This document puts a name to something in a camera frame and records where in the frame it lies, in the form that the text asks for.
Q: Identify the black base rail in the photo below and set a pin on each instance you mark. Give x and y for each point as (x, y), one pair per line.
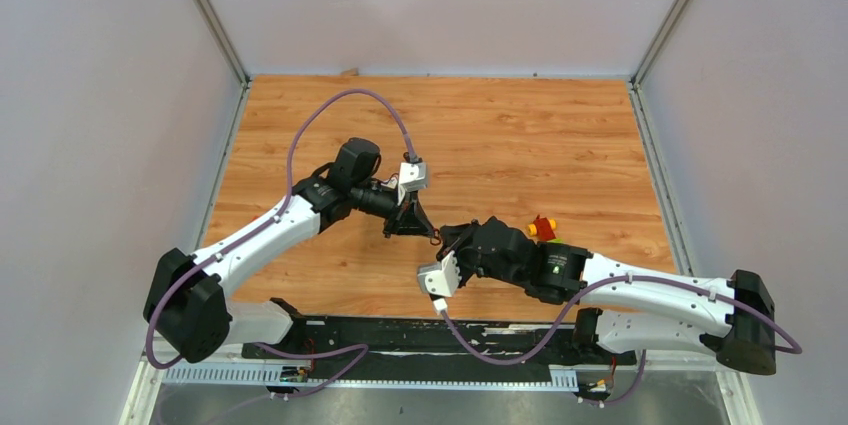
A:
(396, 337)

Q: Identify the red carabiner keyring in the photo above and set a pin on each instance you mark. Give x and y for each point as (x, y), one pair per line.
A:
(435, 239)

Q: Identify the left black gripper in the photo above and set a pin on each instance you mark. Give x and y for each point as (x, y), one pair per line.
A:
(409, 218)

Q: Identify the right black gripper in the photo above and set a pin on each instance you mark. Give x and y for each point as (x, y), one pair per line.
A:
(456, 238)

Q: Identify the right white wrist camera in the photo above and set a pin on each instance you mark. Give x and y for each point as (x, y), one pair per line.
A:
(440, 278)

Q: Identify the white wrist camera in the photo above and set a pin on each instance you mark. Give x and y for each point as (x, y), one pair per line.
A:
(412, 177)
(440, 278)

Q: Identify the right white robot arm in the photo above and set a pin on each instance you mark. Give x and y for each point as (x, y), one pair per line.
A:
(622, 307)

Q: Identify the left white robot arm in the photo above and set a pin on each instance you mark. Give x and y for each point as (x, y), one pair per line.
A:
(188, 301)

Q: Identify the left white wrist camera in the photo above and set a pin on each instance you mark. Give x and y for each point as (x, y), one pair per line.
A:
(412, 177)

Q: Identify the colourful toy block car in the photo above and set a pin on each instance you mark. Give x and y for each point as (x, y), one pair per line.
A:
(543, 229)

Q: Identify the white slotted cable duct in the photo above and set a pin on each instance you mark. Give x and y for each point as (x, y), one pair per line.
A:
(384, 372)

